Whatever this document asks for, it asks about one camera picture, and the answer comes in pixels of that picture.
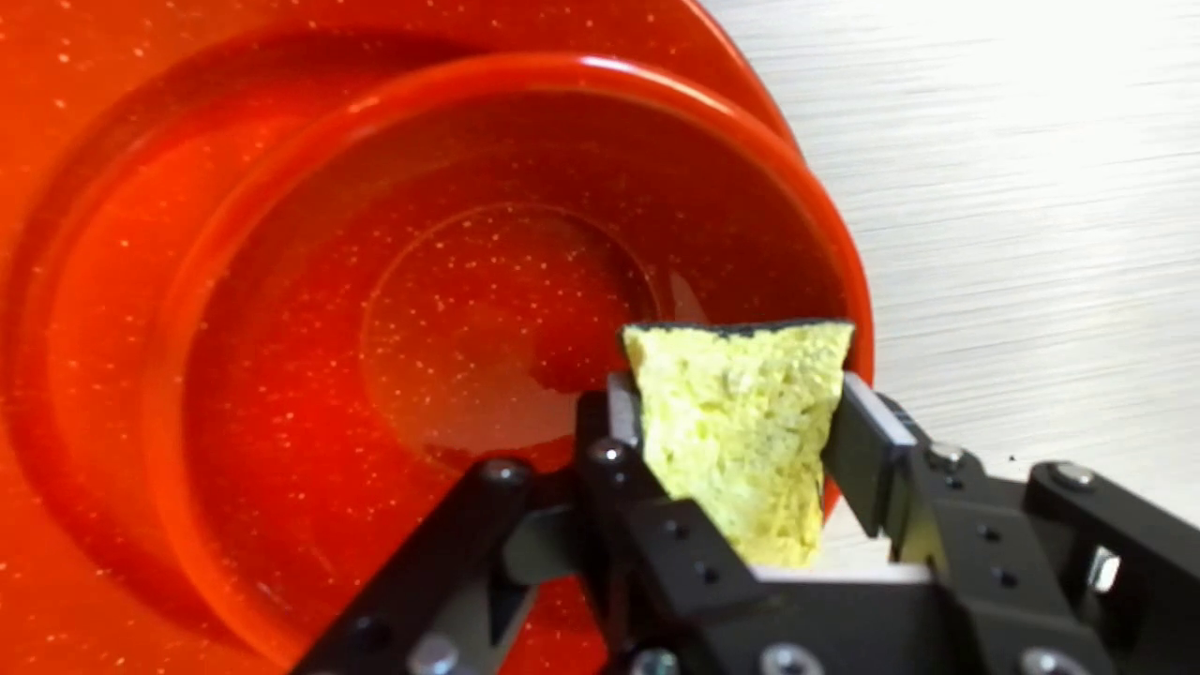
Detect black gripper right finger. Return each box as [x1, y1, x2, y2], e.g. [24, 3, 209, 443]
[817, 373, 1200, 675]

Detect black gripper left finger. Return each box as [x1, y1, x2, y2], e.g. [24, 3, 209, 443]
[291, 367, 753, 675]

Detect yellow green sponge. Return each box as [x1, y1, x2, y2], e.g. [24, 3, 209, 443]
[618, 318, 859, 574]

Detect red plate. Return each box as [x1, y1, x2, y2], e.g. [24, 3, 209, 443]
[0, 0, 801, 675]

